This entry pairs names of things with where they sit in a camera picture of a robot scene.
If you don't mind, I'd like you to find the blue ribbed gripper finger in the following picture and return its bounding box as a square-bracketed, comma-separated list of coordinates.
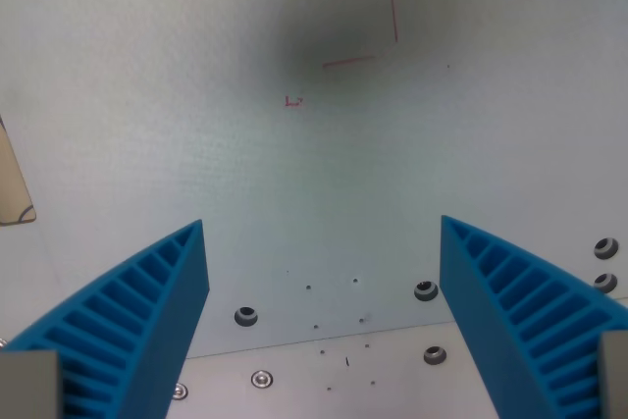
[439, 215, 628, 419]
[0, 219, 211, 419]

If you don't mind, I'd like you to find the beige card with dark arc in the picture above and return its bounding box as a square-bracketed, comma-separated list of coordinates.
[0, 113, 38, 227]

